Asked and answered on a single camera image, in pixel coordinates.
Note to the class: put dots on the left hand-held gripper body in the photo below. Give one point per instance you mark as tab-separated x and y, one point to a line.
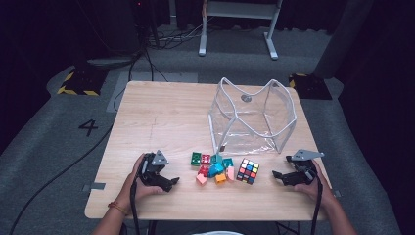
150	171

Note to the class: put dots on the multicoloured puzzle cube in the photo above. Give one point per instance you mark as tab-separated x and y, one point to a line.
248	171

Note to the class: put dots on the black yellow striped floor base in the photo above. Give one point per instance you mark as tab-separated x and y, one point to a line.
310	86
81	81

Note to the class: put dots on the grey flat stand base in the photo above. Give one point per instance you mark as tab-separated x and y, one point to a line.
109	62

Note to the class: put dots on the person's left hand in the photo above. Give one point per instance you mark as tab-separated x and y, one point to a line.
132	192

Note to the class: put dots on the grey tape strip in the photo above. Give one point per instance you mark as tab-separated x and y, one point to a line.
94	186
337	194

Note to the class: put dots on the green toy block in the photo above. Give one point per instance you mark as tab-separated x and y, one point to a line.
195	159

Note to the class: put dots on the pink toy block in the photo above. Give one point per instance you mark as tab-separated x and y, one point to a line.
201	179
230	173

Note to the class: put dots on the clear plastic bag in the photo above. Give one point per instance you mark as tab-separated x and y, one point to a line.
228	107

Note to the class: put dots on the white round object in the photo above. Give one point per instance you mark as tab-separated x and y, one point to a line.
218	233

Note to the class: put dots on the grey pillar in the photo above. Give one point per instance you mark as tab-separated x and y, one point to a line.
342	39

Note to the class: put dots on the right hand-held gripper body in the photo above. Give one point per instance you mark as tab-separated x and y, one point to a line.
303	176

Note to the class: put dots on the grey round table grommet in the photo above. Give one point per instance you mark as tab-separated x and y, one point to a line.
246	98

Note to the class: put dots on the white metal stand frame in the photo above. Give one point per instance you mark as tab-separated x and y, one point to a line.
203	39

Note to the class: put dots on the blue toy block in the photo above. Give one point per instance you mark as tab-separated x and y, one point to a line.
215	170

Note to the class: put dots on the person's right hand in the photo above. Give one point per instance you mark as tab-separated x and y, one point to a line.
324	194

